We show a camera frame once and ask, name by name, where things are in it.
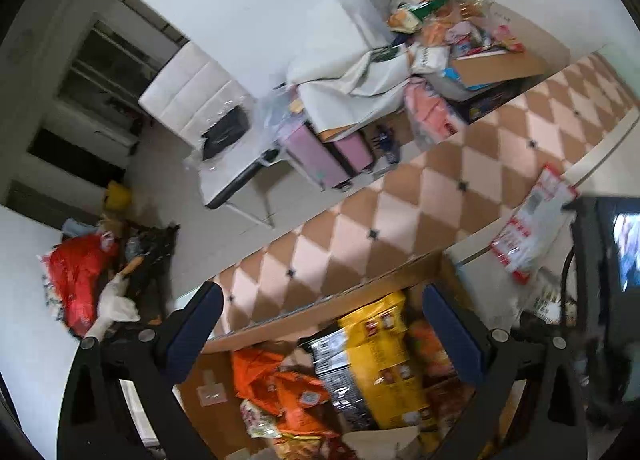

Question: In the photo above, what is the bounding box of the white chair far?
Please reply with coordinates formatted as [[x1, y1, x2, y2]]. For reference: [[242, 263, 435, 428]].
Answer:
[[138, 42, 280, 228]]

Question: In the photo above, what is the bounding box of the open cardboard box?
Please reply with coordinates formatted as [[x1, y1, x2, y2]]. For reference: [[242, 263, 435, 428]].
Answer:
[[174, 254, 507, 460]]

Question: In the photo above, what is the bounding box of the orange chip bag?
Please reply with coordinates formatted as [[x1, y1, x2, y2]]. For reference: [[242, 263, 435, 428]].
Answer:
[[231, 347, 284, 409]]

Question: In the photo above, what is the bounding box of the yellow black noodle pack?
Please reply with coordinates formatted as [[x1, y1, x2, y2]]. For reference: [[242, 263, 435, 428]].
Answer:
[[298, 292, 436, 431]]

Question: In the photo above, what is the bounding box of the pink suitcase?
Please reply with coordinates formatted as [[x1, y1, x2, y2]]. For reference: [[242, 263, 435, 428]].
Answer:
[[278, 122, 375, 191]]

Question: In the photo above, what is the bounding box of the red white snack pack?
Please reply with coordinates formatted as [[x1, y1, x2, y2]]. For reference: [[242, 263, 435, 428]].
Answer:
[[490, 164, 578, 284]]

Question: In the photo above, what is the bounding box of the yellow bag on floor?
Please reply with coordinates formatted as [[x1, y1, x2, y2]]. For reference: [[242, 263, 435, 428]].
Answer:
[[103, 181, 132, 213]]

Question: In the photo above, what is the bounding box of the white goose plush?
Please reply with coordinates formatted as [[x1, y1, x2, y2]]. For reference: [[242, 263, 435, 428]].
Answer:
[[84, 256, 143, 342]]

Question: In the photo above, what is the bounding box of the white cloth bag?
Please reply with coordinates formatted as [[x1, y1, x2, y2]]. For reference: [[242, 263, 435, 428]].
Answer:
[[286, 0, 411, 141]]

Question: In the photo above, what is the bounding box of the small yellow snack bag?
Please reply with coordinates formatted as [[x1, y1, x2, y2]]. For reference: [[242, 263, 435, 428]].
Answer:
[[408, 319, 456, 379]]

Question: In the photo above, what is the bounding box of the red plastic bag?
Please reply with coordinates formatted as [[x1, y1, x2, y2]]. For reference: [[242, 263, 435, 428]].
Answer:
[[38, 232, 118, 339]]

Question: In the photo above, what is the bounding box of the cardboard box of snacks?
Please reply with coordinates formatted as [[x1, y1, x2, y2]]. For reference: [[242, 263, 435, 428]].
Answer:
[[442, 2, 570, 123]]

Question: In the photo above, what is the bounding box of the pile of snacks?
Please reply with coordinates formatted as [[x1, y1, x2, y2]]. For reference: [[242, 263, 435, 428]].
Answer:
[[386, 0, 526, 84]]

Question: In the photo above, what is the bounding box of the black bag on chair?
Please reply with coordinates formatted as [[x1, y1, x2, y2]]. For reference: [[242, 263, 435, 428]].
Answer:
[[201, 105, 250, 161]]

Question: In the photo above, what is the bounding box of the orange snack bag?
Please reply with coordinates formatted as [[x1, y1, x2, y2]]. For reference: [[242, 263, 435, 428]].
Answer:
[[273, 371, 341, 437]]

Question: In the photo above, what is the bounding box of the egg biscuit snack bag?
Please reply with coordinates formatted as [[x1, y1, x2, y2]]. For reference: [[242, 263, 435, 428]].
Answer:
[[240, 399, 282, 440]]

